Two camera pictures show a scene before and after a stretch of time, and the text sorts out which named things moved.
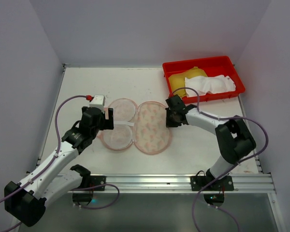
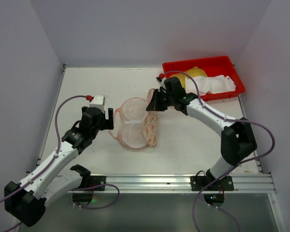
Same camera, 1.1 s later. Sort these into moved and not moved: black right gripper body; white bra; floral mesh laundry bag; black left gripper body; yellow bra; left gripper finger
Moved: black right gripper body; floral mesh laundry bag
Not moved: black left gripper body; white bra; yellow bra; left gripper finger
